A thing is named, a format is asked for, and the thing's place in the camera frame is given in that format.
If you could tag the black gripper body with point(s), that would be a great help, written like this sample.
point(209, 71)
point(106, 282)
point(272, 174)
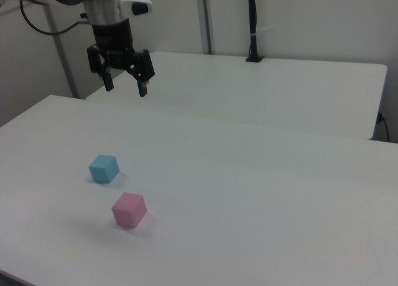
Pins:
point(113, 37)

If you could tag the blue cube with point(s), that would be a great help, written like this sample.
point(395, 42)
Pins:
point(102, 171)

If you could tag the thin grey metal frame post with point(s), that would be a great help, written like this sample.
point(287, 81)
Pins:
point(63, 62)

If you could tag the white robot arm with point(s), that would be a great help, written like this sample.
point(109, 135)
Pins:
point(102, 4)

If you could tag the white table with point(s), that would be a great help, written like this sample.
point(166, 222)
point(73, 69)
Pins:
point(248, 90)

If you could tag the wide grey metal frame post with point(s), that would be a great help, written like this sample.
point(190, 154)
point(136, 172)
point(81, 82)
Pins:
point(206, 18)

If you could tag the pink cube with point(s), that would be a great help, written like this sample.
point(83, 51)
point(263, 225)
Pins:
point(127, 211)

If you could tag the black pole with base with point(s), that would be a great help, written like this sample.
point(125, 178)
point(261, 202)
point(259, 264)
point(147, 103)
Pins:
point(253, 18)

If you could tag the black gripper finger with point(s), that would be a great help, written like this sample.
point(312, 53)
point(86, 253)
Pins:
point(144, 65)
point(95, 60)

